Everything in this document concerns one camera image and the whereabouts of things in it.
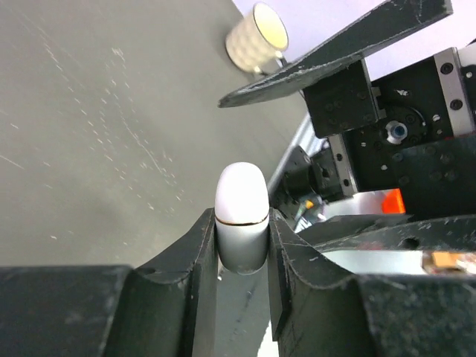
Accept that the cream dotted mug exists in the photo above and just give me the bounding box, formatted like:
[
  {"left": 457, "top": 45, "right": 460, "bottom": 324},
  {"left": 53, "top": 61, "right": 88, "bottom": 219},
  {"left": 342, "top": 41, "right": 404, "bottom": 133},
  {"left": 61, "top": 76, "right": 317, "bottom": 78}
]
[{"left": 225, "top": 2, "right": 289, "bottom": 74}]

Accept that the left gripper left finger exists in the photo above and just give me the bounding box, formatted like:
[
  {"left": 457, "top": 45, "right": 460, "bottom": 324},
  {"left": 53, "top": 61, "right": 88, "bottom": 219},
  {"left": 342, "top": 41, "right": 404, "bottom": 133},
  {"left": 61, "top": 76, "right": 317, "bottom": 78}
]
[{"left": 1, "top": 209, "right": 218, "bottom": 356}]

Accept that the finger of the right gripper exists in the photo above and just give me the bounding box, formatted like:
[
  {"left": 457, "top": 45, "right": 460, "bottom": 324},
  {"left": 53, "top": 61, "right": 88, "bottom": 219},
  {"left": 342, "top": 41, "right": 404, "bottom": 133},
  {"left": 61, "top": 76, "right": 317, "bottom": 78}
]
[
  {"left": 218, "top": 55, "right": 362, "bottom": 108},
  {"left": 292, "top": 1, "right": 453, "bottom": 65}
]

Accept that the white charging case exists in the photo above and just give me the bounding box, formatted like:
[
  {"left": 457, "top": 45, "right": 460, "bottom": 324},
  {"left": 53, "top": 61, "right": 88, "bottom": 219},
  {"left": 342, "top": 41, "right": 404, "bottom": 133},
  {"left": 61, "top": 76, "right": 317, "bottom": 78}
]
[{"left": 214, "top": 162, "right": 270, "bottom": 275}]

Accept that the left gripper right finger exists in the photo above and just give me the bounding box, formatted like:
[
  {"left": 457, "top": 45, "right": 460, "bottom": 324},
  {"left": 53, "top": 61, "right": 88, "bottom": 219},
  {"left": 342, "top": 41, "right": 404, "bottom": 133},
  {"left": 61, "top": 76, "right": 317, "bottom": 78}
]
[{"left": 268, "top": 210, "right": 475, "bottom": 356}]

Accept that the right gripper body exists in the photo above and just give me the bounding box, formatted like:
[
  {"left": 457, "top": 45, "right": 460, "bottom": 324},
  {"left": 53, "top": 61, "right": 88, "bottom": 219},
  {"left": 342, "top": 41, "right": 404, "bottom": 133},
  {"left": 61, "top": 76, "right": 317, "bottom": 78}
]
[{"left": 303, "top": 48, "right": 475, "bottom": 218}]

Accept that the aluminium frame rail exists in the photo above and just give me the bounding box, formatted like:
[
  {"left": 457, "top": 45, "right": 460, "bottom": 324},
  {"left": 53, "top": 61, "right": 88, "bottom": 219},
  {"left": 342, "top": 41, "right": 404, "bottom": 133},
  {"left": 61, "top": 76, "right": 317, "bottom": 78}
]
[{"left": 267, "top": 114, "right": 319, "bottom": 195}]

